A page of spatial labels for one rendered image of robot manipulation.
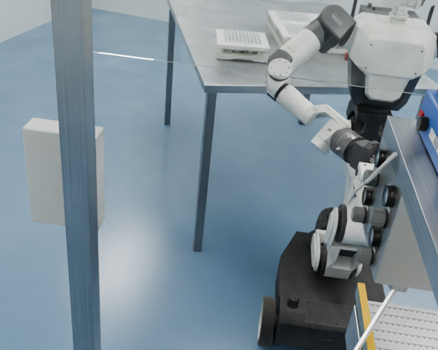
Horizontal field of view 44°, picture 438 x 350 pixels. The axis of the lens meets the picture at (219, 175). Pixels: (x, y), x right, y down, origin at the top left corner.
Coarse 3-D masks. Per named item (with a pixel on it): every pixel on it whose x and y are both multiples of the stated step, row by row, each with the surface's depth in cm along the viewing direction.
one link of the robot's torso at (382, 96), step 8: (352, 88) 191; (360, 88) 188; (368, 88) 186; (352, 96) 192; (360, 96) 189; (368, 96) 188; (376, 96) 187; (384, 96) 187; (392, 96) 187; (400, 96) 187; (408, 96) 189; (360, 104) 193; (368, 104) 192; (376, 104) 191; (384, 104) 190; (392, 104) 189; (400, 104) 190
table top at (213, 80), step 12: (204, 72) 235; (216, 72) 236; (228, 72) 237; (240, 72) 239; (204, 84) 223; (216, 84) 224; (228, 84) 226; (240, 84) 227; (252, 84) 228; (264, 84) 229; (300, 84) 233; (312, 84) 235; (324, 84) 236; (336, 84) 237
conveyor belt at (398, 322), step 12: (372, 312) 120; (384, 312) 120; (396, 312) 121; (408, 312) 121; (420, 312) 122; (432, 312) 122; (384, 324) 117; (396, 324) 118; (408, 324) 118; (420, 324) 118; (432, 324) 119; (384, 336) 114; (396, 336) 115; (408, 336) 115; (420, 336) 115; (432, 336) 116; (384, 348) 112; (396, 348) 112; (408, 348) 112; (420, 348) 113; (432, 348) 113
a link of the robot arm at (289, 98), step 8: (272, 80) 174; (288, 80) 175; (272, 88) 175; (280, 88) 174; (288, 88) 173; (272, 96) 177; (280, 96) 173; (288, 96) 172; (296, 96) 172; (280, 104) 175; (288, 104) 173; (296, 104) 171; (304, 104) 171; (312, 104) 172; (296, 112) 172
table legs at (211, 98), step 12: (168, 72) 369; (168, 84) 373; (168, 96) 378; (216, 96) 228; (168, 108) 383; (204, 108) 234; (420, 108) 254; (168, 120) 388; (204, 120) 235; (204, 132) 236; (204, 144) 240; (204, 156) 243; (204, 168) 246; (204, 180) 250; (204, 192) 253; (204, 204) 257; (204, 216) 260
